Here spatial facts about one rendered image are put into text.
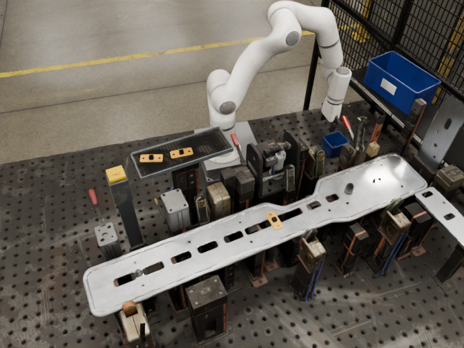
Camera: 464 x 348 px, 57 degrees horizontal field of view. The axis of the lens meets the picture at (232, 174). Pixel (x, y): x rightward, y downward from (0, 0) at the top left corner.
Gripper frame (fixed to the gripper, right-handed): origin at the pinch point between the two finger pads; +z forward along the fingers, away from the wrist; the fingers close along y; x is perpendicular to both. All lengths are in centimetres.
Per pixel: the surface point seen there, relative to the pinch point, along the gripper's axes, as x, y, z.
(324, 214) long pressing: -34, 57, -10
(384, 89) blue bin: 23.1, 4.8, -20.2
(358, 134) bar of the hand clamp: -11.1, 34.7, -25.8
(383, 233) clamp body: -13, 69, -4
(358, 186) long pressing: -15, 49, -11
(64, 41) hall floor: -126, -279, 93
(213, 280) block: -84, 71, -11
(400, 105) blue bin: 25.7, 15.7, -18.4
